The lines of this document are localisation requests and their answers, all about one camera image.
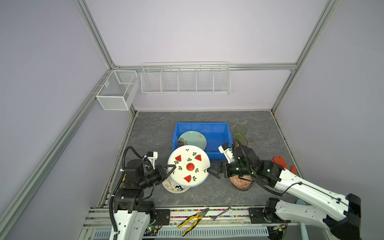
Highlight white mesh box basket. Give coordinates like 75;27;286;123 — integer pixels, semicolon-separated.
96;70;140;111

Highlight white watermelon plate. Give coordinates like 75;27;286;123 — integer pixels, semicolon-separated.
168;145;211;188

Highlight silver wrench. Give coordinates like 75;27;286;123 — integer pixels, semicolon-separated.
211;206;233;222

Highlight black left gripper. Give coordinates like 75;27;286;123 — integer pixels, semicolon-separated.
138;163;176;189

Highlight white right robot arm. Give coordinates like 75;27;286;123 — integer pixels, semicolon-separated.
207;140;362;240

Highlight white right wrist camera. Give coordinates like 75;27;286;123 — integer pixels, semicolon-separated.
218;143;235;163

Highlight green glass cup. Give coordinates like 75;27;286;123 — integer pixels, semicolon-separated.
234;125;248;139

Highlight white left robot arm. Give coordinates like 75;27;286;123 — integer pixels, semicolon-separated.
109;146;176;240

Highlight cream floral plate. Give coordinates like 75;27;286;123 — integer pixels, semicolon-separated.
162;178;190;194

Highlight orange patterned bowl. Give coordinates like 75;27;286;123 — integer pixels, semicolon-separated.
230;176;253;192

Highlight green flower plate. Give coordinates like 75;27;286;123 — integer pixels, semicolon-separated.
177;131;207;150

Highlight blue plastic bin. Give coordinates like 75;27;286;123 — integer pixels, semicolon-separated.
172;123;232;160

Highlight teal spatula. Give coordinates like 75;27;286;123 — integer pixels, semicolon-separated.
296;199;309;240

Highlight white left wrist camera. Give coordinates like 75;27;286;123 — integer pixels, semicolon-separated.
145;151;158;169

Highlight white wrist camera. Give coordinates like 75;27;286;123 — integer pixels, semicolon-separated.
218;143;235;163
145;151;158;169

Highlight white wire wall rack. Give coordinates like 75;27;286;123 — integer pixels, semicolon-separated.
141;62;232;95

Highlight yellow black pliers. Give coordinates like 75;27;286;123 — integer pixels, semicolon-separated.
177;207;210;237

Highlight red work glove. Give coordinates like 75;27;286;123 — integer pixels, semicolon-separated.
272;156;298;175

